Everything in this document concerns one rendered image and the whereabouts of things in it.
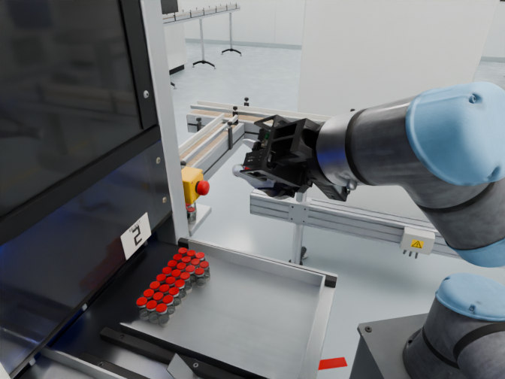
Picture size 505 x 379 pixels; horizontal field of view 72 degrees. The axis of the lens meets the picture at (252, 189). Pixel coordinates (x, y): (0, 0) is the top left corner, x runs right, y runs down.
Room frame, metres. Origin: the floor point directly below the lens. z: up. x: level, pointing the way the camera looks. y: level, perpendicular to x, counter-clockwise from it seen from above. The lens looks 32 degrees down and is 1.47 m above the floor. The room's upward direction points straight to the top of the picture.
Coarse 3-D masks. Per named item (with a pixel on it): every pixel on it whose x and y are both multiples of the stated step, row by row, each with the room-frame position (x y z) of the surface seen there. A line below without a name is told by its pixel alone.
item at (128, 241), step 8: (144, 216) 0.58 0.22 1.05; (136, 224) 0.56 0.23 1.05; (144, 224) 0.58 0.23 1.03; (128, 232) 0.53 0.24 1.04; (136, 232) 0.55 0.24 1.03; (144, 232) 0.57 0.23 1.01; (128, 240) 0.53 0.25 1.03; (144, 240) 0.57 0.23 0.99; (128, 248) 0.52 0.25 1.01; (136, 248) 0.54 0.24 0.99; (128, 256) 0.52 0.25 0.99
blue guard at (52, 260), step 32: (128, 160) 0.58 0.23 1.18; (160, 160) 0.66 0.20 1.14; (96, 192) 0.49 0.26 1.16; (128, 192) 0.56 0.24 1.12; (160, 192) 0.65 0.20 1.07; (64, 224) 0.42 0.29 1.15; (96, 224) 0.47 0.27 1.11; (128, 224) 0.54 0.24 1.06; (0, 256) 0.33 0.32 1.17; (32, 256) 0.36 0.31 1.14; (64, 256) 0.40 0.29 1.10; (96, 256) 0.46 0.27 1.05; (0, 288) 0.31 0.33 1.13; (32, 288) 0.35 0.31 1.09; (64, 288) 0.39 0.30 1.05; (0, 320) 0.30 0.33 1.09; (32, 320) 0.33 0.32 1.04; (0, 352) 0.28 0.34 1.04
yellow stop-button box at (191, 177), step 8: (184, 168) 0.82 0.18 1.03; (192, 168) 0.82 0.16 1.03; (184, 176) 0.78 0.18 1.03; (192, 176) 0.78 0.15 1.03; (200, 176) 0.80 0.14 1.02; (184, 184) 0.76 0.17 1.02; (192, 184) 0.76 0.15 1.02; (184, 192) 0.76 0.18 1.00; (192, 192) 0.76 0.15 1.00; (192, 200) 0.76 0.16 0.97
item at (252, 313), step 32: (224, 256) 0.63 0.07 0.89; (192, 288) 0.54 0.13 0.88; (224, 288) 0.54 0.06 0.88; (256, 288) 0.54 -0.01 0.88; (288, 288) 0.54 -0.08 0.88; (320, 288) 0.51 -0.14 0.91; (192, 320) 0.45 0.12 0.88; (224, 320) 0.45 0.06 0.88; (256, 320) 0.45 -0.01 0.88; (288, 320) 0.45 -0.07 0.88; (192, 352) 0.37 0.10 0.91; (224, 352) 0.39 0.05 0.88; (256, 352) 0.39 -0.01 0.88; (288, 352) 0.39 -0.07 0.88
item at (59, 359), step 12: (48, 348) 0.37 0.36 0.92; (36, 360) 0.37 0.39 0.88; (48, 360) 0.37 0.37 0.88; (60, 360) 0.36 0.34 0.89; (72, 360) 0.35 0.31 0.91; (36, 372) 0.35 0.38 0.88; (48, 372) 0.35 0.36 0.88; (60, 372) 0.35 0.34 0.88; (72, 372) 0.35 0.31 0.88; (84, 372) 0.35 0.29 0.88; (96, 372) 0.33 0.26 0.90; (108, 372) 0.33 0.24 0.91
